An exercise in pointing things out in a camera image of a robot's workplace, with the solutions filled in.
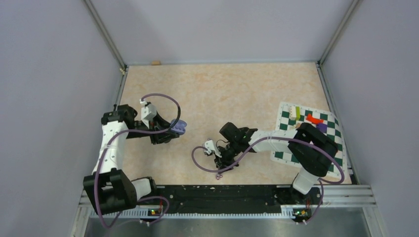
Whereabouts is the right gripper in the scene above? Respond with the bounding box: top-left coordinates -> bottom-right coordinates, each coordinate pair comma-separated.
213,140 -> 241,174

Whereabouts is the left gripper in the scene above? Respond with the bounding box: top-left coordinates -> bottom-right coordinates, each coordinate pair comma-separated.
126,110 -> 179,144

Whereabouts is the purple earbud charging case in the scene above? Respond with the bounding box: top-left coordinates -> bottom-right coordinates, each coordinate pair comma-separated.
170,119 -> 187,136

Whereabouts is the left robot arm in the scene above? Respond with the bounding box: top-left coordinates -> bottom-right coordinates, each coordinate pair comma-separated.
83,102 -> 187,215

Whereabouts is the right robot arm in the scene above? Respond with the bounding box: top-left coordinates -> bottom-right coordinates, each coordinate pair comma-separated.
204,122 -> 338,203

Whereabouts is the small cork piece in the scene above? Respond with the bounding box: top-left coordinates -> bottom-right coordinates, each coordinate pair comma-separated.
151,60 -> 161,66

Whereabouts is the green white chessboard mat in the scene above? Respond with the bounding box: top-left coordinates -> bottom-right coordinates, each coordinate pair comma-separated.
270,102 -> 348,179

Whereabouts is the yellow-green white block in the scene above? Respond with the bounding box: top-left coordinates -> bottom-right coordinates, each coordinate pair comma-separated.
290,106 -> 301,120

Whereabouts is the red block upper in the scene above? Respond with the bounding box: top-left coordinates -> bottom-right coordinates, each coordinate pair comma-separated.
306,114 -> 324,124

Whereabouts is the purple block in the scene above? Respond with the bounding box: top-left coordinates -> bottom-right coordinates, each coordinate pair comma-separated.
316,123 -> 328,133

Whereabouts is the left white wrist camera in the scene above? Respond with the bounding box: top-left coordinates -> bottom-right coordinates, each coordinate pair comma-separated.
140,99 -> 157,125

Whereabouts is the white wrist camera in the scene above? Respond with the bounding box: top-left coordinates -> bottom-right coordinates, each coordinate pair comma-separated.
140,99 -> 157,125
203,139 -> 221,158

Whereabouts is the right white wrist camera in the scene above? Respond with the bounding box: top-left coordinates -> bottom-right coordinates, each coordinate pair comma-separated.
203,139 -> 221,158

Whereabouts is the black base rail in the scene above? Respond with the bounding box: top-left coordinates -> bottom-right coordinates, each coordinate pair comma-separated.
139,185 -> 322,220

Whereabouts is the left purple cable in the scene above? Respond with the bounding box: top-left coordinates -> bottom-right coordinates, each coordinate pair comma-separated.
93,93 -> 182,229

